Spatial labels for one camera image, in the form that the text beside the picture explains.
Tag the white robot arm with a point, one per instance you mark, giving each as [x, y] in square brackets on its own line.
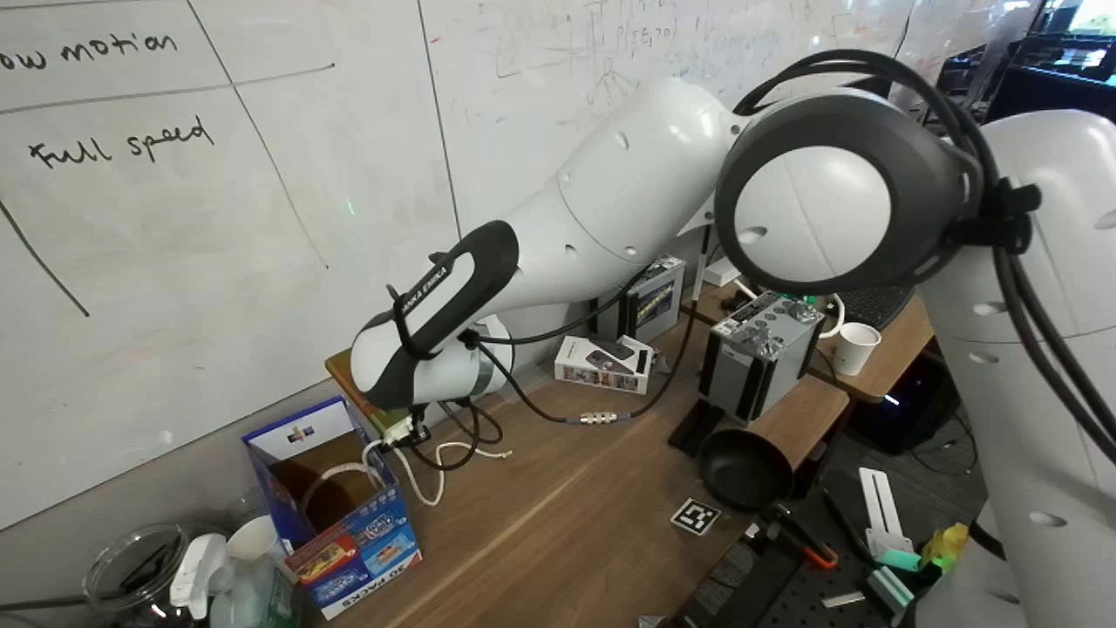
[1001, 227]

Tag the white small product box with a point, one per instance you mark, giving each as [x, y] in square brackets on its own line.
[620, 366]

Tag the grey battery box far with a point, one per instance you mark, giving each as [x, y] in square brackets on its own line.
[654, 300]

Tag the grey battery box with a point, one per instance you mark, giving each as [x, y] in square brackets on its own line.
[758, 355]
[654, 300]

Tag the grey battery box near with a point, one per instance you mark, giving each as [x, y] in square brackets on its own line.
[758, 355]

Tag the blue cardboard snack box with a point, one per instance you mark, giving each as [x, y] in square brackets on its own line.
[336, 506]

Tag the black frying pan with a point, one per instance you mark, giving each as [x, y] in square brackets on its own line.
[745, 469]

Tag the black white fiducial marker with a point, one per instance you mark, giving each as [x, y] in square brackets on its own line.
[694, 518]

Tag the white cup on shelf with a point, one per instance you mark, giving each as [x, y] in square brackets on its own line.
[855, 347]

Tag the white paper cup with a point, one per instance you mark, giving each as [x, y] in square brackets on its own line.
[255, 541]

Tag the white spray bottle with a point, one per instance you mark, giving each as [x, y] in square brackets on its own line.
[195, 570]

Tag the orange handled black tool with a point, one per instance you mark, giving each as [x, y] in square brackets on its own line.
[795, 540]

